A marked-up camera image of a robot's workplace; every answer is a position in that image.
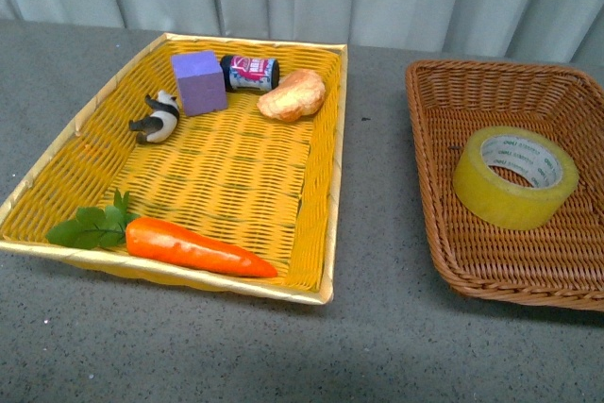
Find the yellow tape roll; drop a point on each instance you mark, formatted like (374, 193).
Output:
(513, 178)

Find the yellow wicker basket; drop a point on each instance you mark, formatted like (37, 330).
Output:
(268, 186)

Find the brown wicker basket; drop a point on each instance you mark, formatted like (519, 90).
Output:
(559, 264)

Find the toy bread loaf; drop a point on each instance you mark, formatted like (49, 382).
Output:
(300, 93)

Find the small dark labelled bottle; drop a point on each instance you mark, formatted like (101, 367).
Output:
(245, 73)

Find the purple foam block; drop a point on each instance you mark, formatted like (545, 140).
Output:
(200, 82)

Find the toy panda figure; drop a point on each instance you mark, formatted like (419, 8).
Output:
(157, 126)

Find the toy orange carrot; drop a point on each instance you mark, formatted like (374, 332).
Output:
(155, 239)

